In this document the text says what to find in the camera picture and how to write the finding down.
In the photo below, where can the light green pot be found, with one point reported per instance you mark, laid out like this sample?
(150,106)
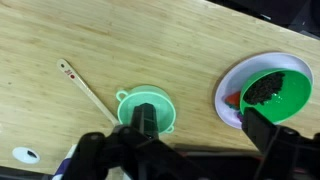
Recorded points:
(165,106)

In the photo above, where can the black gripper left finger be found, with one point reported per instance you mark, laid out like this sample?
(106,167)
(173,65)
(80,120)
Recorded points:
(144,121)

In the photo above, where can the red toy piece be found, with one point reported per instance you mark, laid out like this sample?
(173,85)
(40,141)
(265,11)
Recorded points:
(233,99)

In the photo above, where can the green bowl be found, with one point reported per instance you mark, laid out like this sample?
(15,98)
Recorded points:
(290,96)

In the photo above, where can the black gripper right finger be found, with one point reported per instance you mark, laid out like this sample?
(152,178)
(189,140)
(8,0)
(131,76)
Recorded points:
(261,131)

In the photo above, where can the dark brown bean pile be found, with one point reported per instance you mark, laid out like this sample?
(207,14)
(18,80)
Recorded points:
(263,88)

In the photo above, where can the pale lavender round plate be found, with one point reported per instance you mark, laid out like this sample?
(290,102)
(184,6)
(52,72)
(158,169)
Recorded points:
(233,80)

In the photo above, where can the beige ladle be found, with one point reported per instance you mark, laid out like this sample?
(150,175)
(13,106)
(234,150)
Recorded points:
(83,85)

